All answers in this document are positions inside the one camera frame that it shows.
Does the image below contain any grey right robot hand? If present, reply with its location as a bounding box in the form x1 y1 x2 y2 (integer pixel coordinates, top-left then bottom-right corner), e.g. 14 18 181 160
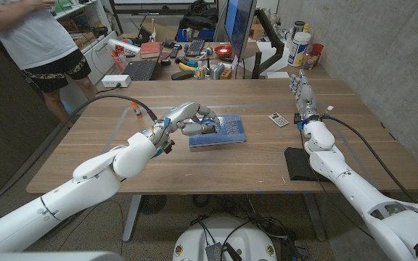
289 69 321 123

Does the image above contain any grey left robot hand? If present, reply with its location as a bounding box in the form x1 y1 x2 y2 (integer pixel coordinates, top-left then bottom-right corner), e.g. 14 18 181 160
147 101 221 146

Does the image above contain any orange capped glue stick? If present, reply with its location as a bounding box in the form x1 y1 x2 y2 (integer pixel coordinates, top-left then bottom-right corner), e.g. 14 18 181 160
129 101 144 120

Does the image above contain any white pocket calculator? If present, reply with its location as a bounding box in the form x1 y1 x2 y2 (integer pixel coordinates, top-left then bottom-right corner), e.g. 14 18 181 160
268 112 290 128

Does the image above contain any clear glass jar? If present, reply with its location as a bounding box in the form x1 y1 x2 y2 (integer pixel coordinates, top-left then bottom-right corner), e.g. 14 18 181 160
302 49 321 70

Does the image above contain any black oval case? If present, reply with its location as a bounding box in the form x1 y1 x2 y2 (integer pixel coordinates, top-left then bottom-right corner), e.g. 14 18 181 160
171 70 195 81

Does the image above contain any white canister blue label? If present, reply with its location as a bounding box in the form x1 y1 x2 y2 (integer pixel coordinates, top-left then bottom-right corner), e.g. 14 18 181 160
287 31 312 67

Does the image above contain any red cup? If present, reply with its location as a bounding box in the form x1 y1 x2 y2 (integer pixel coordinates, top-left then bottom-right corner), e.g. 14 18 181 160
310 43 324 59

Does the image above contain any blue hardcover book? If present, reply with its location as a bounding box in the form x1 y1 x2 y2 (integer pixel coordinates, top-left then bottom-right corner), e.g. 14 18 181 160
188 114 247 149

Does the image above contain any teal plastic item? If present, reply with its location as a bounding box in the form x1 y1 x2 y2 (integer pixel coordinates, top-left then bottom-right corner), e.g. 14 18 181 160
212 62 226 80

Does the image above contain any black laptop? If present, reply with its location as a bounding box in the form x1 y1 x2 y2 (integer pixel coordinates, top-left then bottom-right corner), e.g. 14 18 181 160
121 43 165 82

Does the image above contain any black flat wallet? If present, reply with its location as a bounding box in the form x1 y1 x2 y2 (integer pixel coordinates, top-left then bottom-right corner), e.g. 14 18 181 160
284 146 326 182

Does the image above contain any black keyboard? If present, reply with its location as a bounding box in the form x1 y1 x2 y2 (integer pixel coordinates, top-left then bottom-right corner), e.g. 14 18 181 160
184 39 206 58

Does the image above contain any red book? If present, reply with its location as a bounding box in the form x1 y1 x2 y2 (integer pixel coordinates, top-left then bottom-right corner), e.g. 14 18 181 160
139 41 162 59

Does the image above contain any white power strip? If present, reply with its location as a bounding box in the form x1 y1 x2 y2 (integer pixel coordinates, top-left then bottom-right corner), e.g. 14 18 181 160
101 74 132 88

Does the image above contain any red bowl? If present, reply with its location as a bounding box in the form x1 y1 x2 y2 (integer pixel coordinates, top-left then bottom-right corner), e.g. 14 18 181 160
213 43 234 59

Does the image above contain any cardboard box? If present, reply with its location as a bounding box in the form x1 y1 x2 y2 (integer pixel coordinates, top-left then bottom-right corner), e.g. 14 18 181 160
150 17 181 43

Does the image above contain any white rolled tube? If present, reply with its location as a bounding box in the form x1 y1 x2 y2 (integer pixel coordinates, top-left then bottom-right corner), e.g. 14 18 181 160
107 38 142 56

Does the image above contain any black round floor fan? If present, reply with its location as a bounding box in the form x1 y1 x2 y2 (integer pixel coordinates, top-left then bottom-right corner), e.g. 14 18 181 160
139 194 168 216

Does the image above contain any white shelf unit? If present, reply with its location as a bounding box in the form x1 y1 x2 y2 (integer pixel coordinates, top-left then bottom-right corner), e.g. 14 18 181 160
51 0 119 86

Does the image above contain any computer monitor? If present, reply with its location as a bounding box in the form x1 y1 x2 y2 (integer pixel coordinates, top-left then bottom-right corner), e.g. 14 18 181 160
224 0 258 61

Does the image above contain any black backpack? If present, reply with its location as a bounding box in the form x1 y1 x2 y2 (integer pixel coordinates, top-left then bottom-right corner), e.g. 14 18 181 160
178 0 219 32

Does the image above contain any grey metal table leg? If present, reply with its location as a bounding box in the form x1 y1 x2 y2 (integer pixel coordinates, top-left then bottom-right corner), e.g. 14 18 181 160
302 191 328 242
121 194 143 243

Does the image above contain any whiteboard on black stand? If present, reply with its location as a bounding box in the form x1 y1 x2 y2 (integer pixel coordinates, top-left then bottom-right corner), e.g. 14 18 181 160
107 0 218 15

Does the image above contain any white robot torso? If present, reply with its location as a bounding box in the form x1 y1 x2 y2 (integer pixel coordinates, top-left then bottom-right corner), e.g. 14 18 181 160
172 216 278 261

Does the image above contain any person in white t-shirt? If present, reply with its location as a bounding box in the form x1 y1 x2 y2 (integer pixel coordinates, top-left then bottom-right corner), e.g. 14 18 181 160
0 0 98 130

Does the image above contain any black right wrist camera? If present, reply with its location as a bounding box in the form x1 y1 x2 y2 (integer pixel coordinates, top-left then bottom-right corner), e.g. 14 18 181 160
293 112 306 131

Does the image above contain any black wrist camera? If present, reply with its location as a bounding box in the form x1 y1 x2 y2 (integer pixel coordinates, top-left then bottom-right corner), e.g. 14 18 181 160
154 139 176 157
293 112 306 131

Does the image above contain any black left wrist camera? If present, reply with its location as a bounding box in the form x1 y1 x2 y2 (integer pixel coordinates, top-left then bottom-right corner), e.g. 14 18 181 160
154 139 176 157

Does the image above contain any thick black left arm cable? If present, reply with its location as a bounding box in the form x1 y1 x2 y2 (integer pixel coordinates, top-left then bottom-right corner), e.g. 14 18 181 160
0 94 158 215

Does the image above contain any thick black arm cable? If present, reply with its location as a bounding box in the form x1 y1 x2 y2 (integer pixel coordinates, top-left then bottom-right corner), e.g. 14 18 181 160
0 94 158 215
321 114 418 204

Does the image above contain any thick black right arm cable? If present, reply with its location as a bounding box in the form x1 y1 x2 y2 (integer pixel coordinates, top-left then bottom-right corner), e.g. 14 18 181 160
321 114 418 204

